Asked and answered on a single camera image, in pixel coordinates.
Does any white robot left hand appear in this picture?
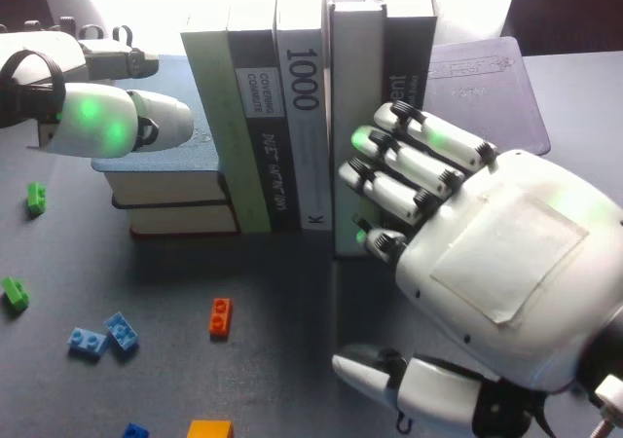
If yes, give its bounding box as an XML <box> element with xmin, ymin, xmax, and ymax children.
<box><xmin>0</xmin><ymin>15</ymin><xmax>196</xmax><ymax>160</ymax></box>

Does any green spine book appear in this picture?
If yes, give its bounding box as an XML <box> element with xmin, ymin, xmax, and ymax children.
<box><xmin>180</xmin><ymin>14</ymin><xmax>273</xmax><ymax>234</ymax></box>

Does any green toy block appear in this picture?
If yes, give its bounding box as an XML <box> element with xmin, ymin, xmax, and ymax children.
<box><xmin>26</xmin><ymin>181</ymin><xmax>49</xmax><ymax>218</ymax></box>
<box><xmin>1</xmin><ymin>276</ymin><xmax>30</xmax><ymax>310</ymax></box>

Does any black Most Excellent book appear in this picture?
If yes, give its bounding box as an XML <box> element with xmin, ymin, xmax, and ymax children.
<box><xmin>368</xmin><ymin>0</ymin><xmax>438</xmax><ymax>128</ymax></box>

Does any purple cover book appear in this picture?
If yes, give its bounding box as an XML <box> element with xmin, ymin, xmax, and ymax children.
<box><xmin>421</xmin><ymin>36</ymin><xmax>552</xmax><ymax>158</ymax></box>

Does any orange toy block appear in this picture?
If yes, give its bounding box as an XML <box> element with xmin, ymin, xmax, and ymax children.
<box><xmin>208</xmin><ymin>297</ymin><xmax>234</xmax><ymax>340</ymax></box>

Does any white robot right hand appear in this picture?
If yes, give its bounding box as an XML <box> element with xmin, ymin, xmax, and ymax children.
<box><xmin>332</xmin><ymin>100</ymin><xmax>623</xmax><ymax>438</ymax></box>

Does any black Covering Commute book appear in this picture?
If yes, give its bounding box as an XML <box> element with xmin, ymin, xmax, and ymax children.
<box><xmin>226</xmin><ymin>7</ymin><xmax>306</xmax><ymax>232</ymax></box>

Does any white 1000 book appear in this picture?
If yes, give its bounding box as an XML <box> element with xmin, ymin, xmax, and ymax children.
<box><xmin>275</xmin><ymin>0</ymin><xmax>335</xmax><ymax>232</ymax></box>

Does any grey table cloth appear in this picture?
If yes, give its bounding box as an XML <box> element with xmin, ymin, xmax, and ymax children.
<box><xmin>0</xmin><ymin>53</ymin><xmax>623</xmax><ymax>438</ymax></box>

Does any blue cover book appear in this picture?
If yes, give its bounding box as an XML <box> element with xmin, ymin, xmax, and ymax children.
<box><xmin>91</xmin><ymin>54</ymin><xmax>231</xmax><ymax>210</ymax></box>

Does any light blue toy block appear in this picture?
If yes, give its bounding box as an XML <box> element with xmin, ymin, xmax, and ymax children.
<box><xmin>104</xmin><ymin>310</ymin><xmax>141</xmax><ymax>350</ymax></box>
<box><xmin>66</xmin><ymin>327</ymin><xmax>109</xmax><ymax>359</ymax></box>

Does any black Let It Be book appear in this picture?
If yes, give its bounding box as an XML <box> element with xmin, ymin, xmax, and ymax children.
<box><xmin>325</xmin><ymin>0</ymin><xmax>390</xmax><ymax>262</ymax></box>

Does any yellow toy block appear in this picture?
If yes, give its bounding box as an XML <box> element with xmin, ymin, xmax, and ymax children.
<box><xmin>187</xmin><ymin>419</ymin><xmax>235</xmax><ymax>438</ymax></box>

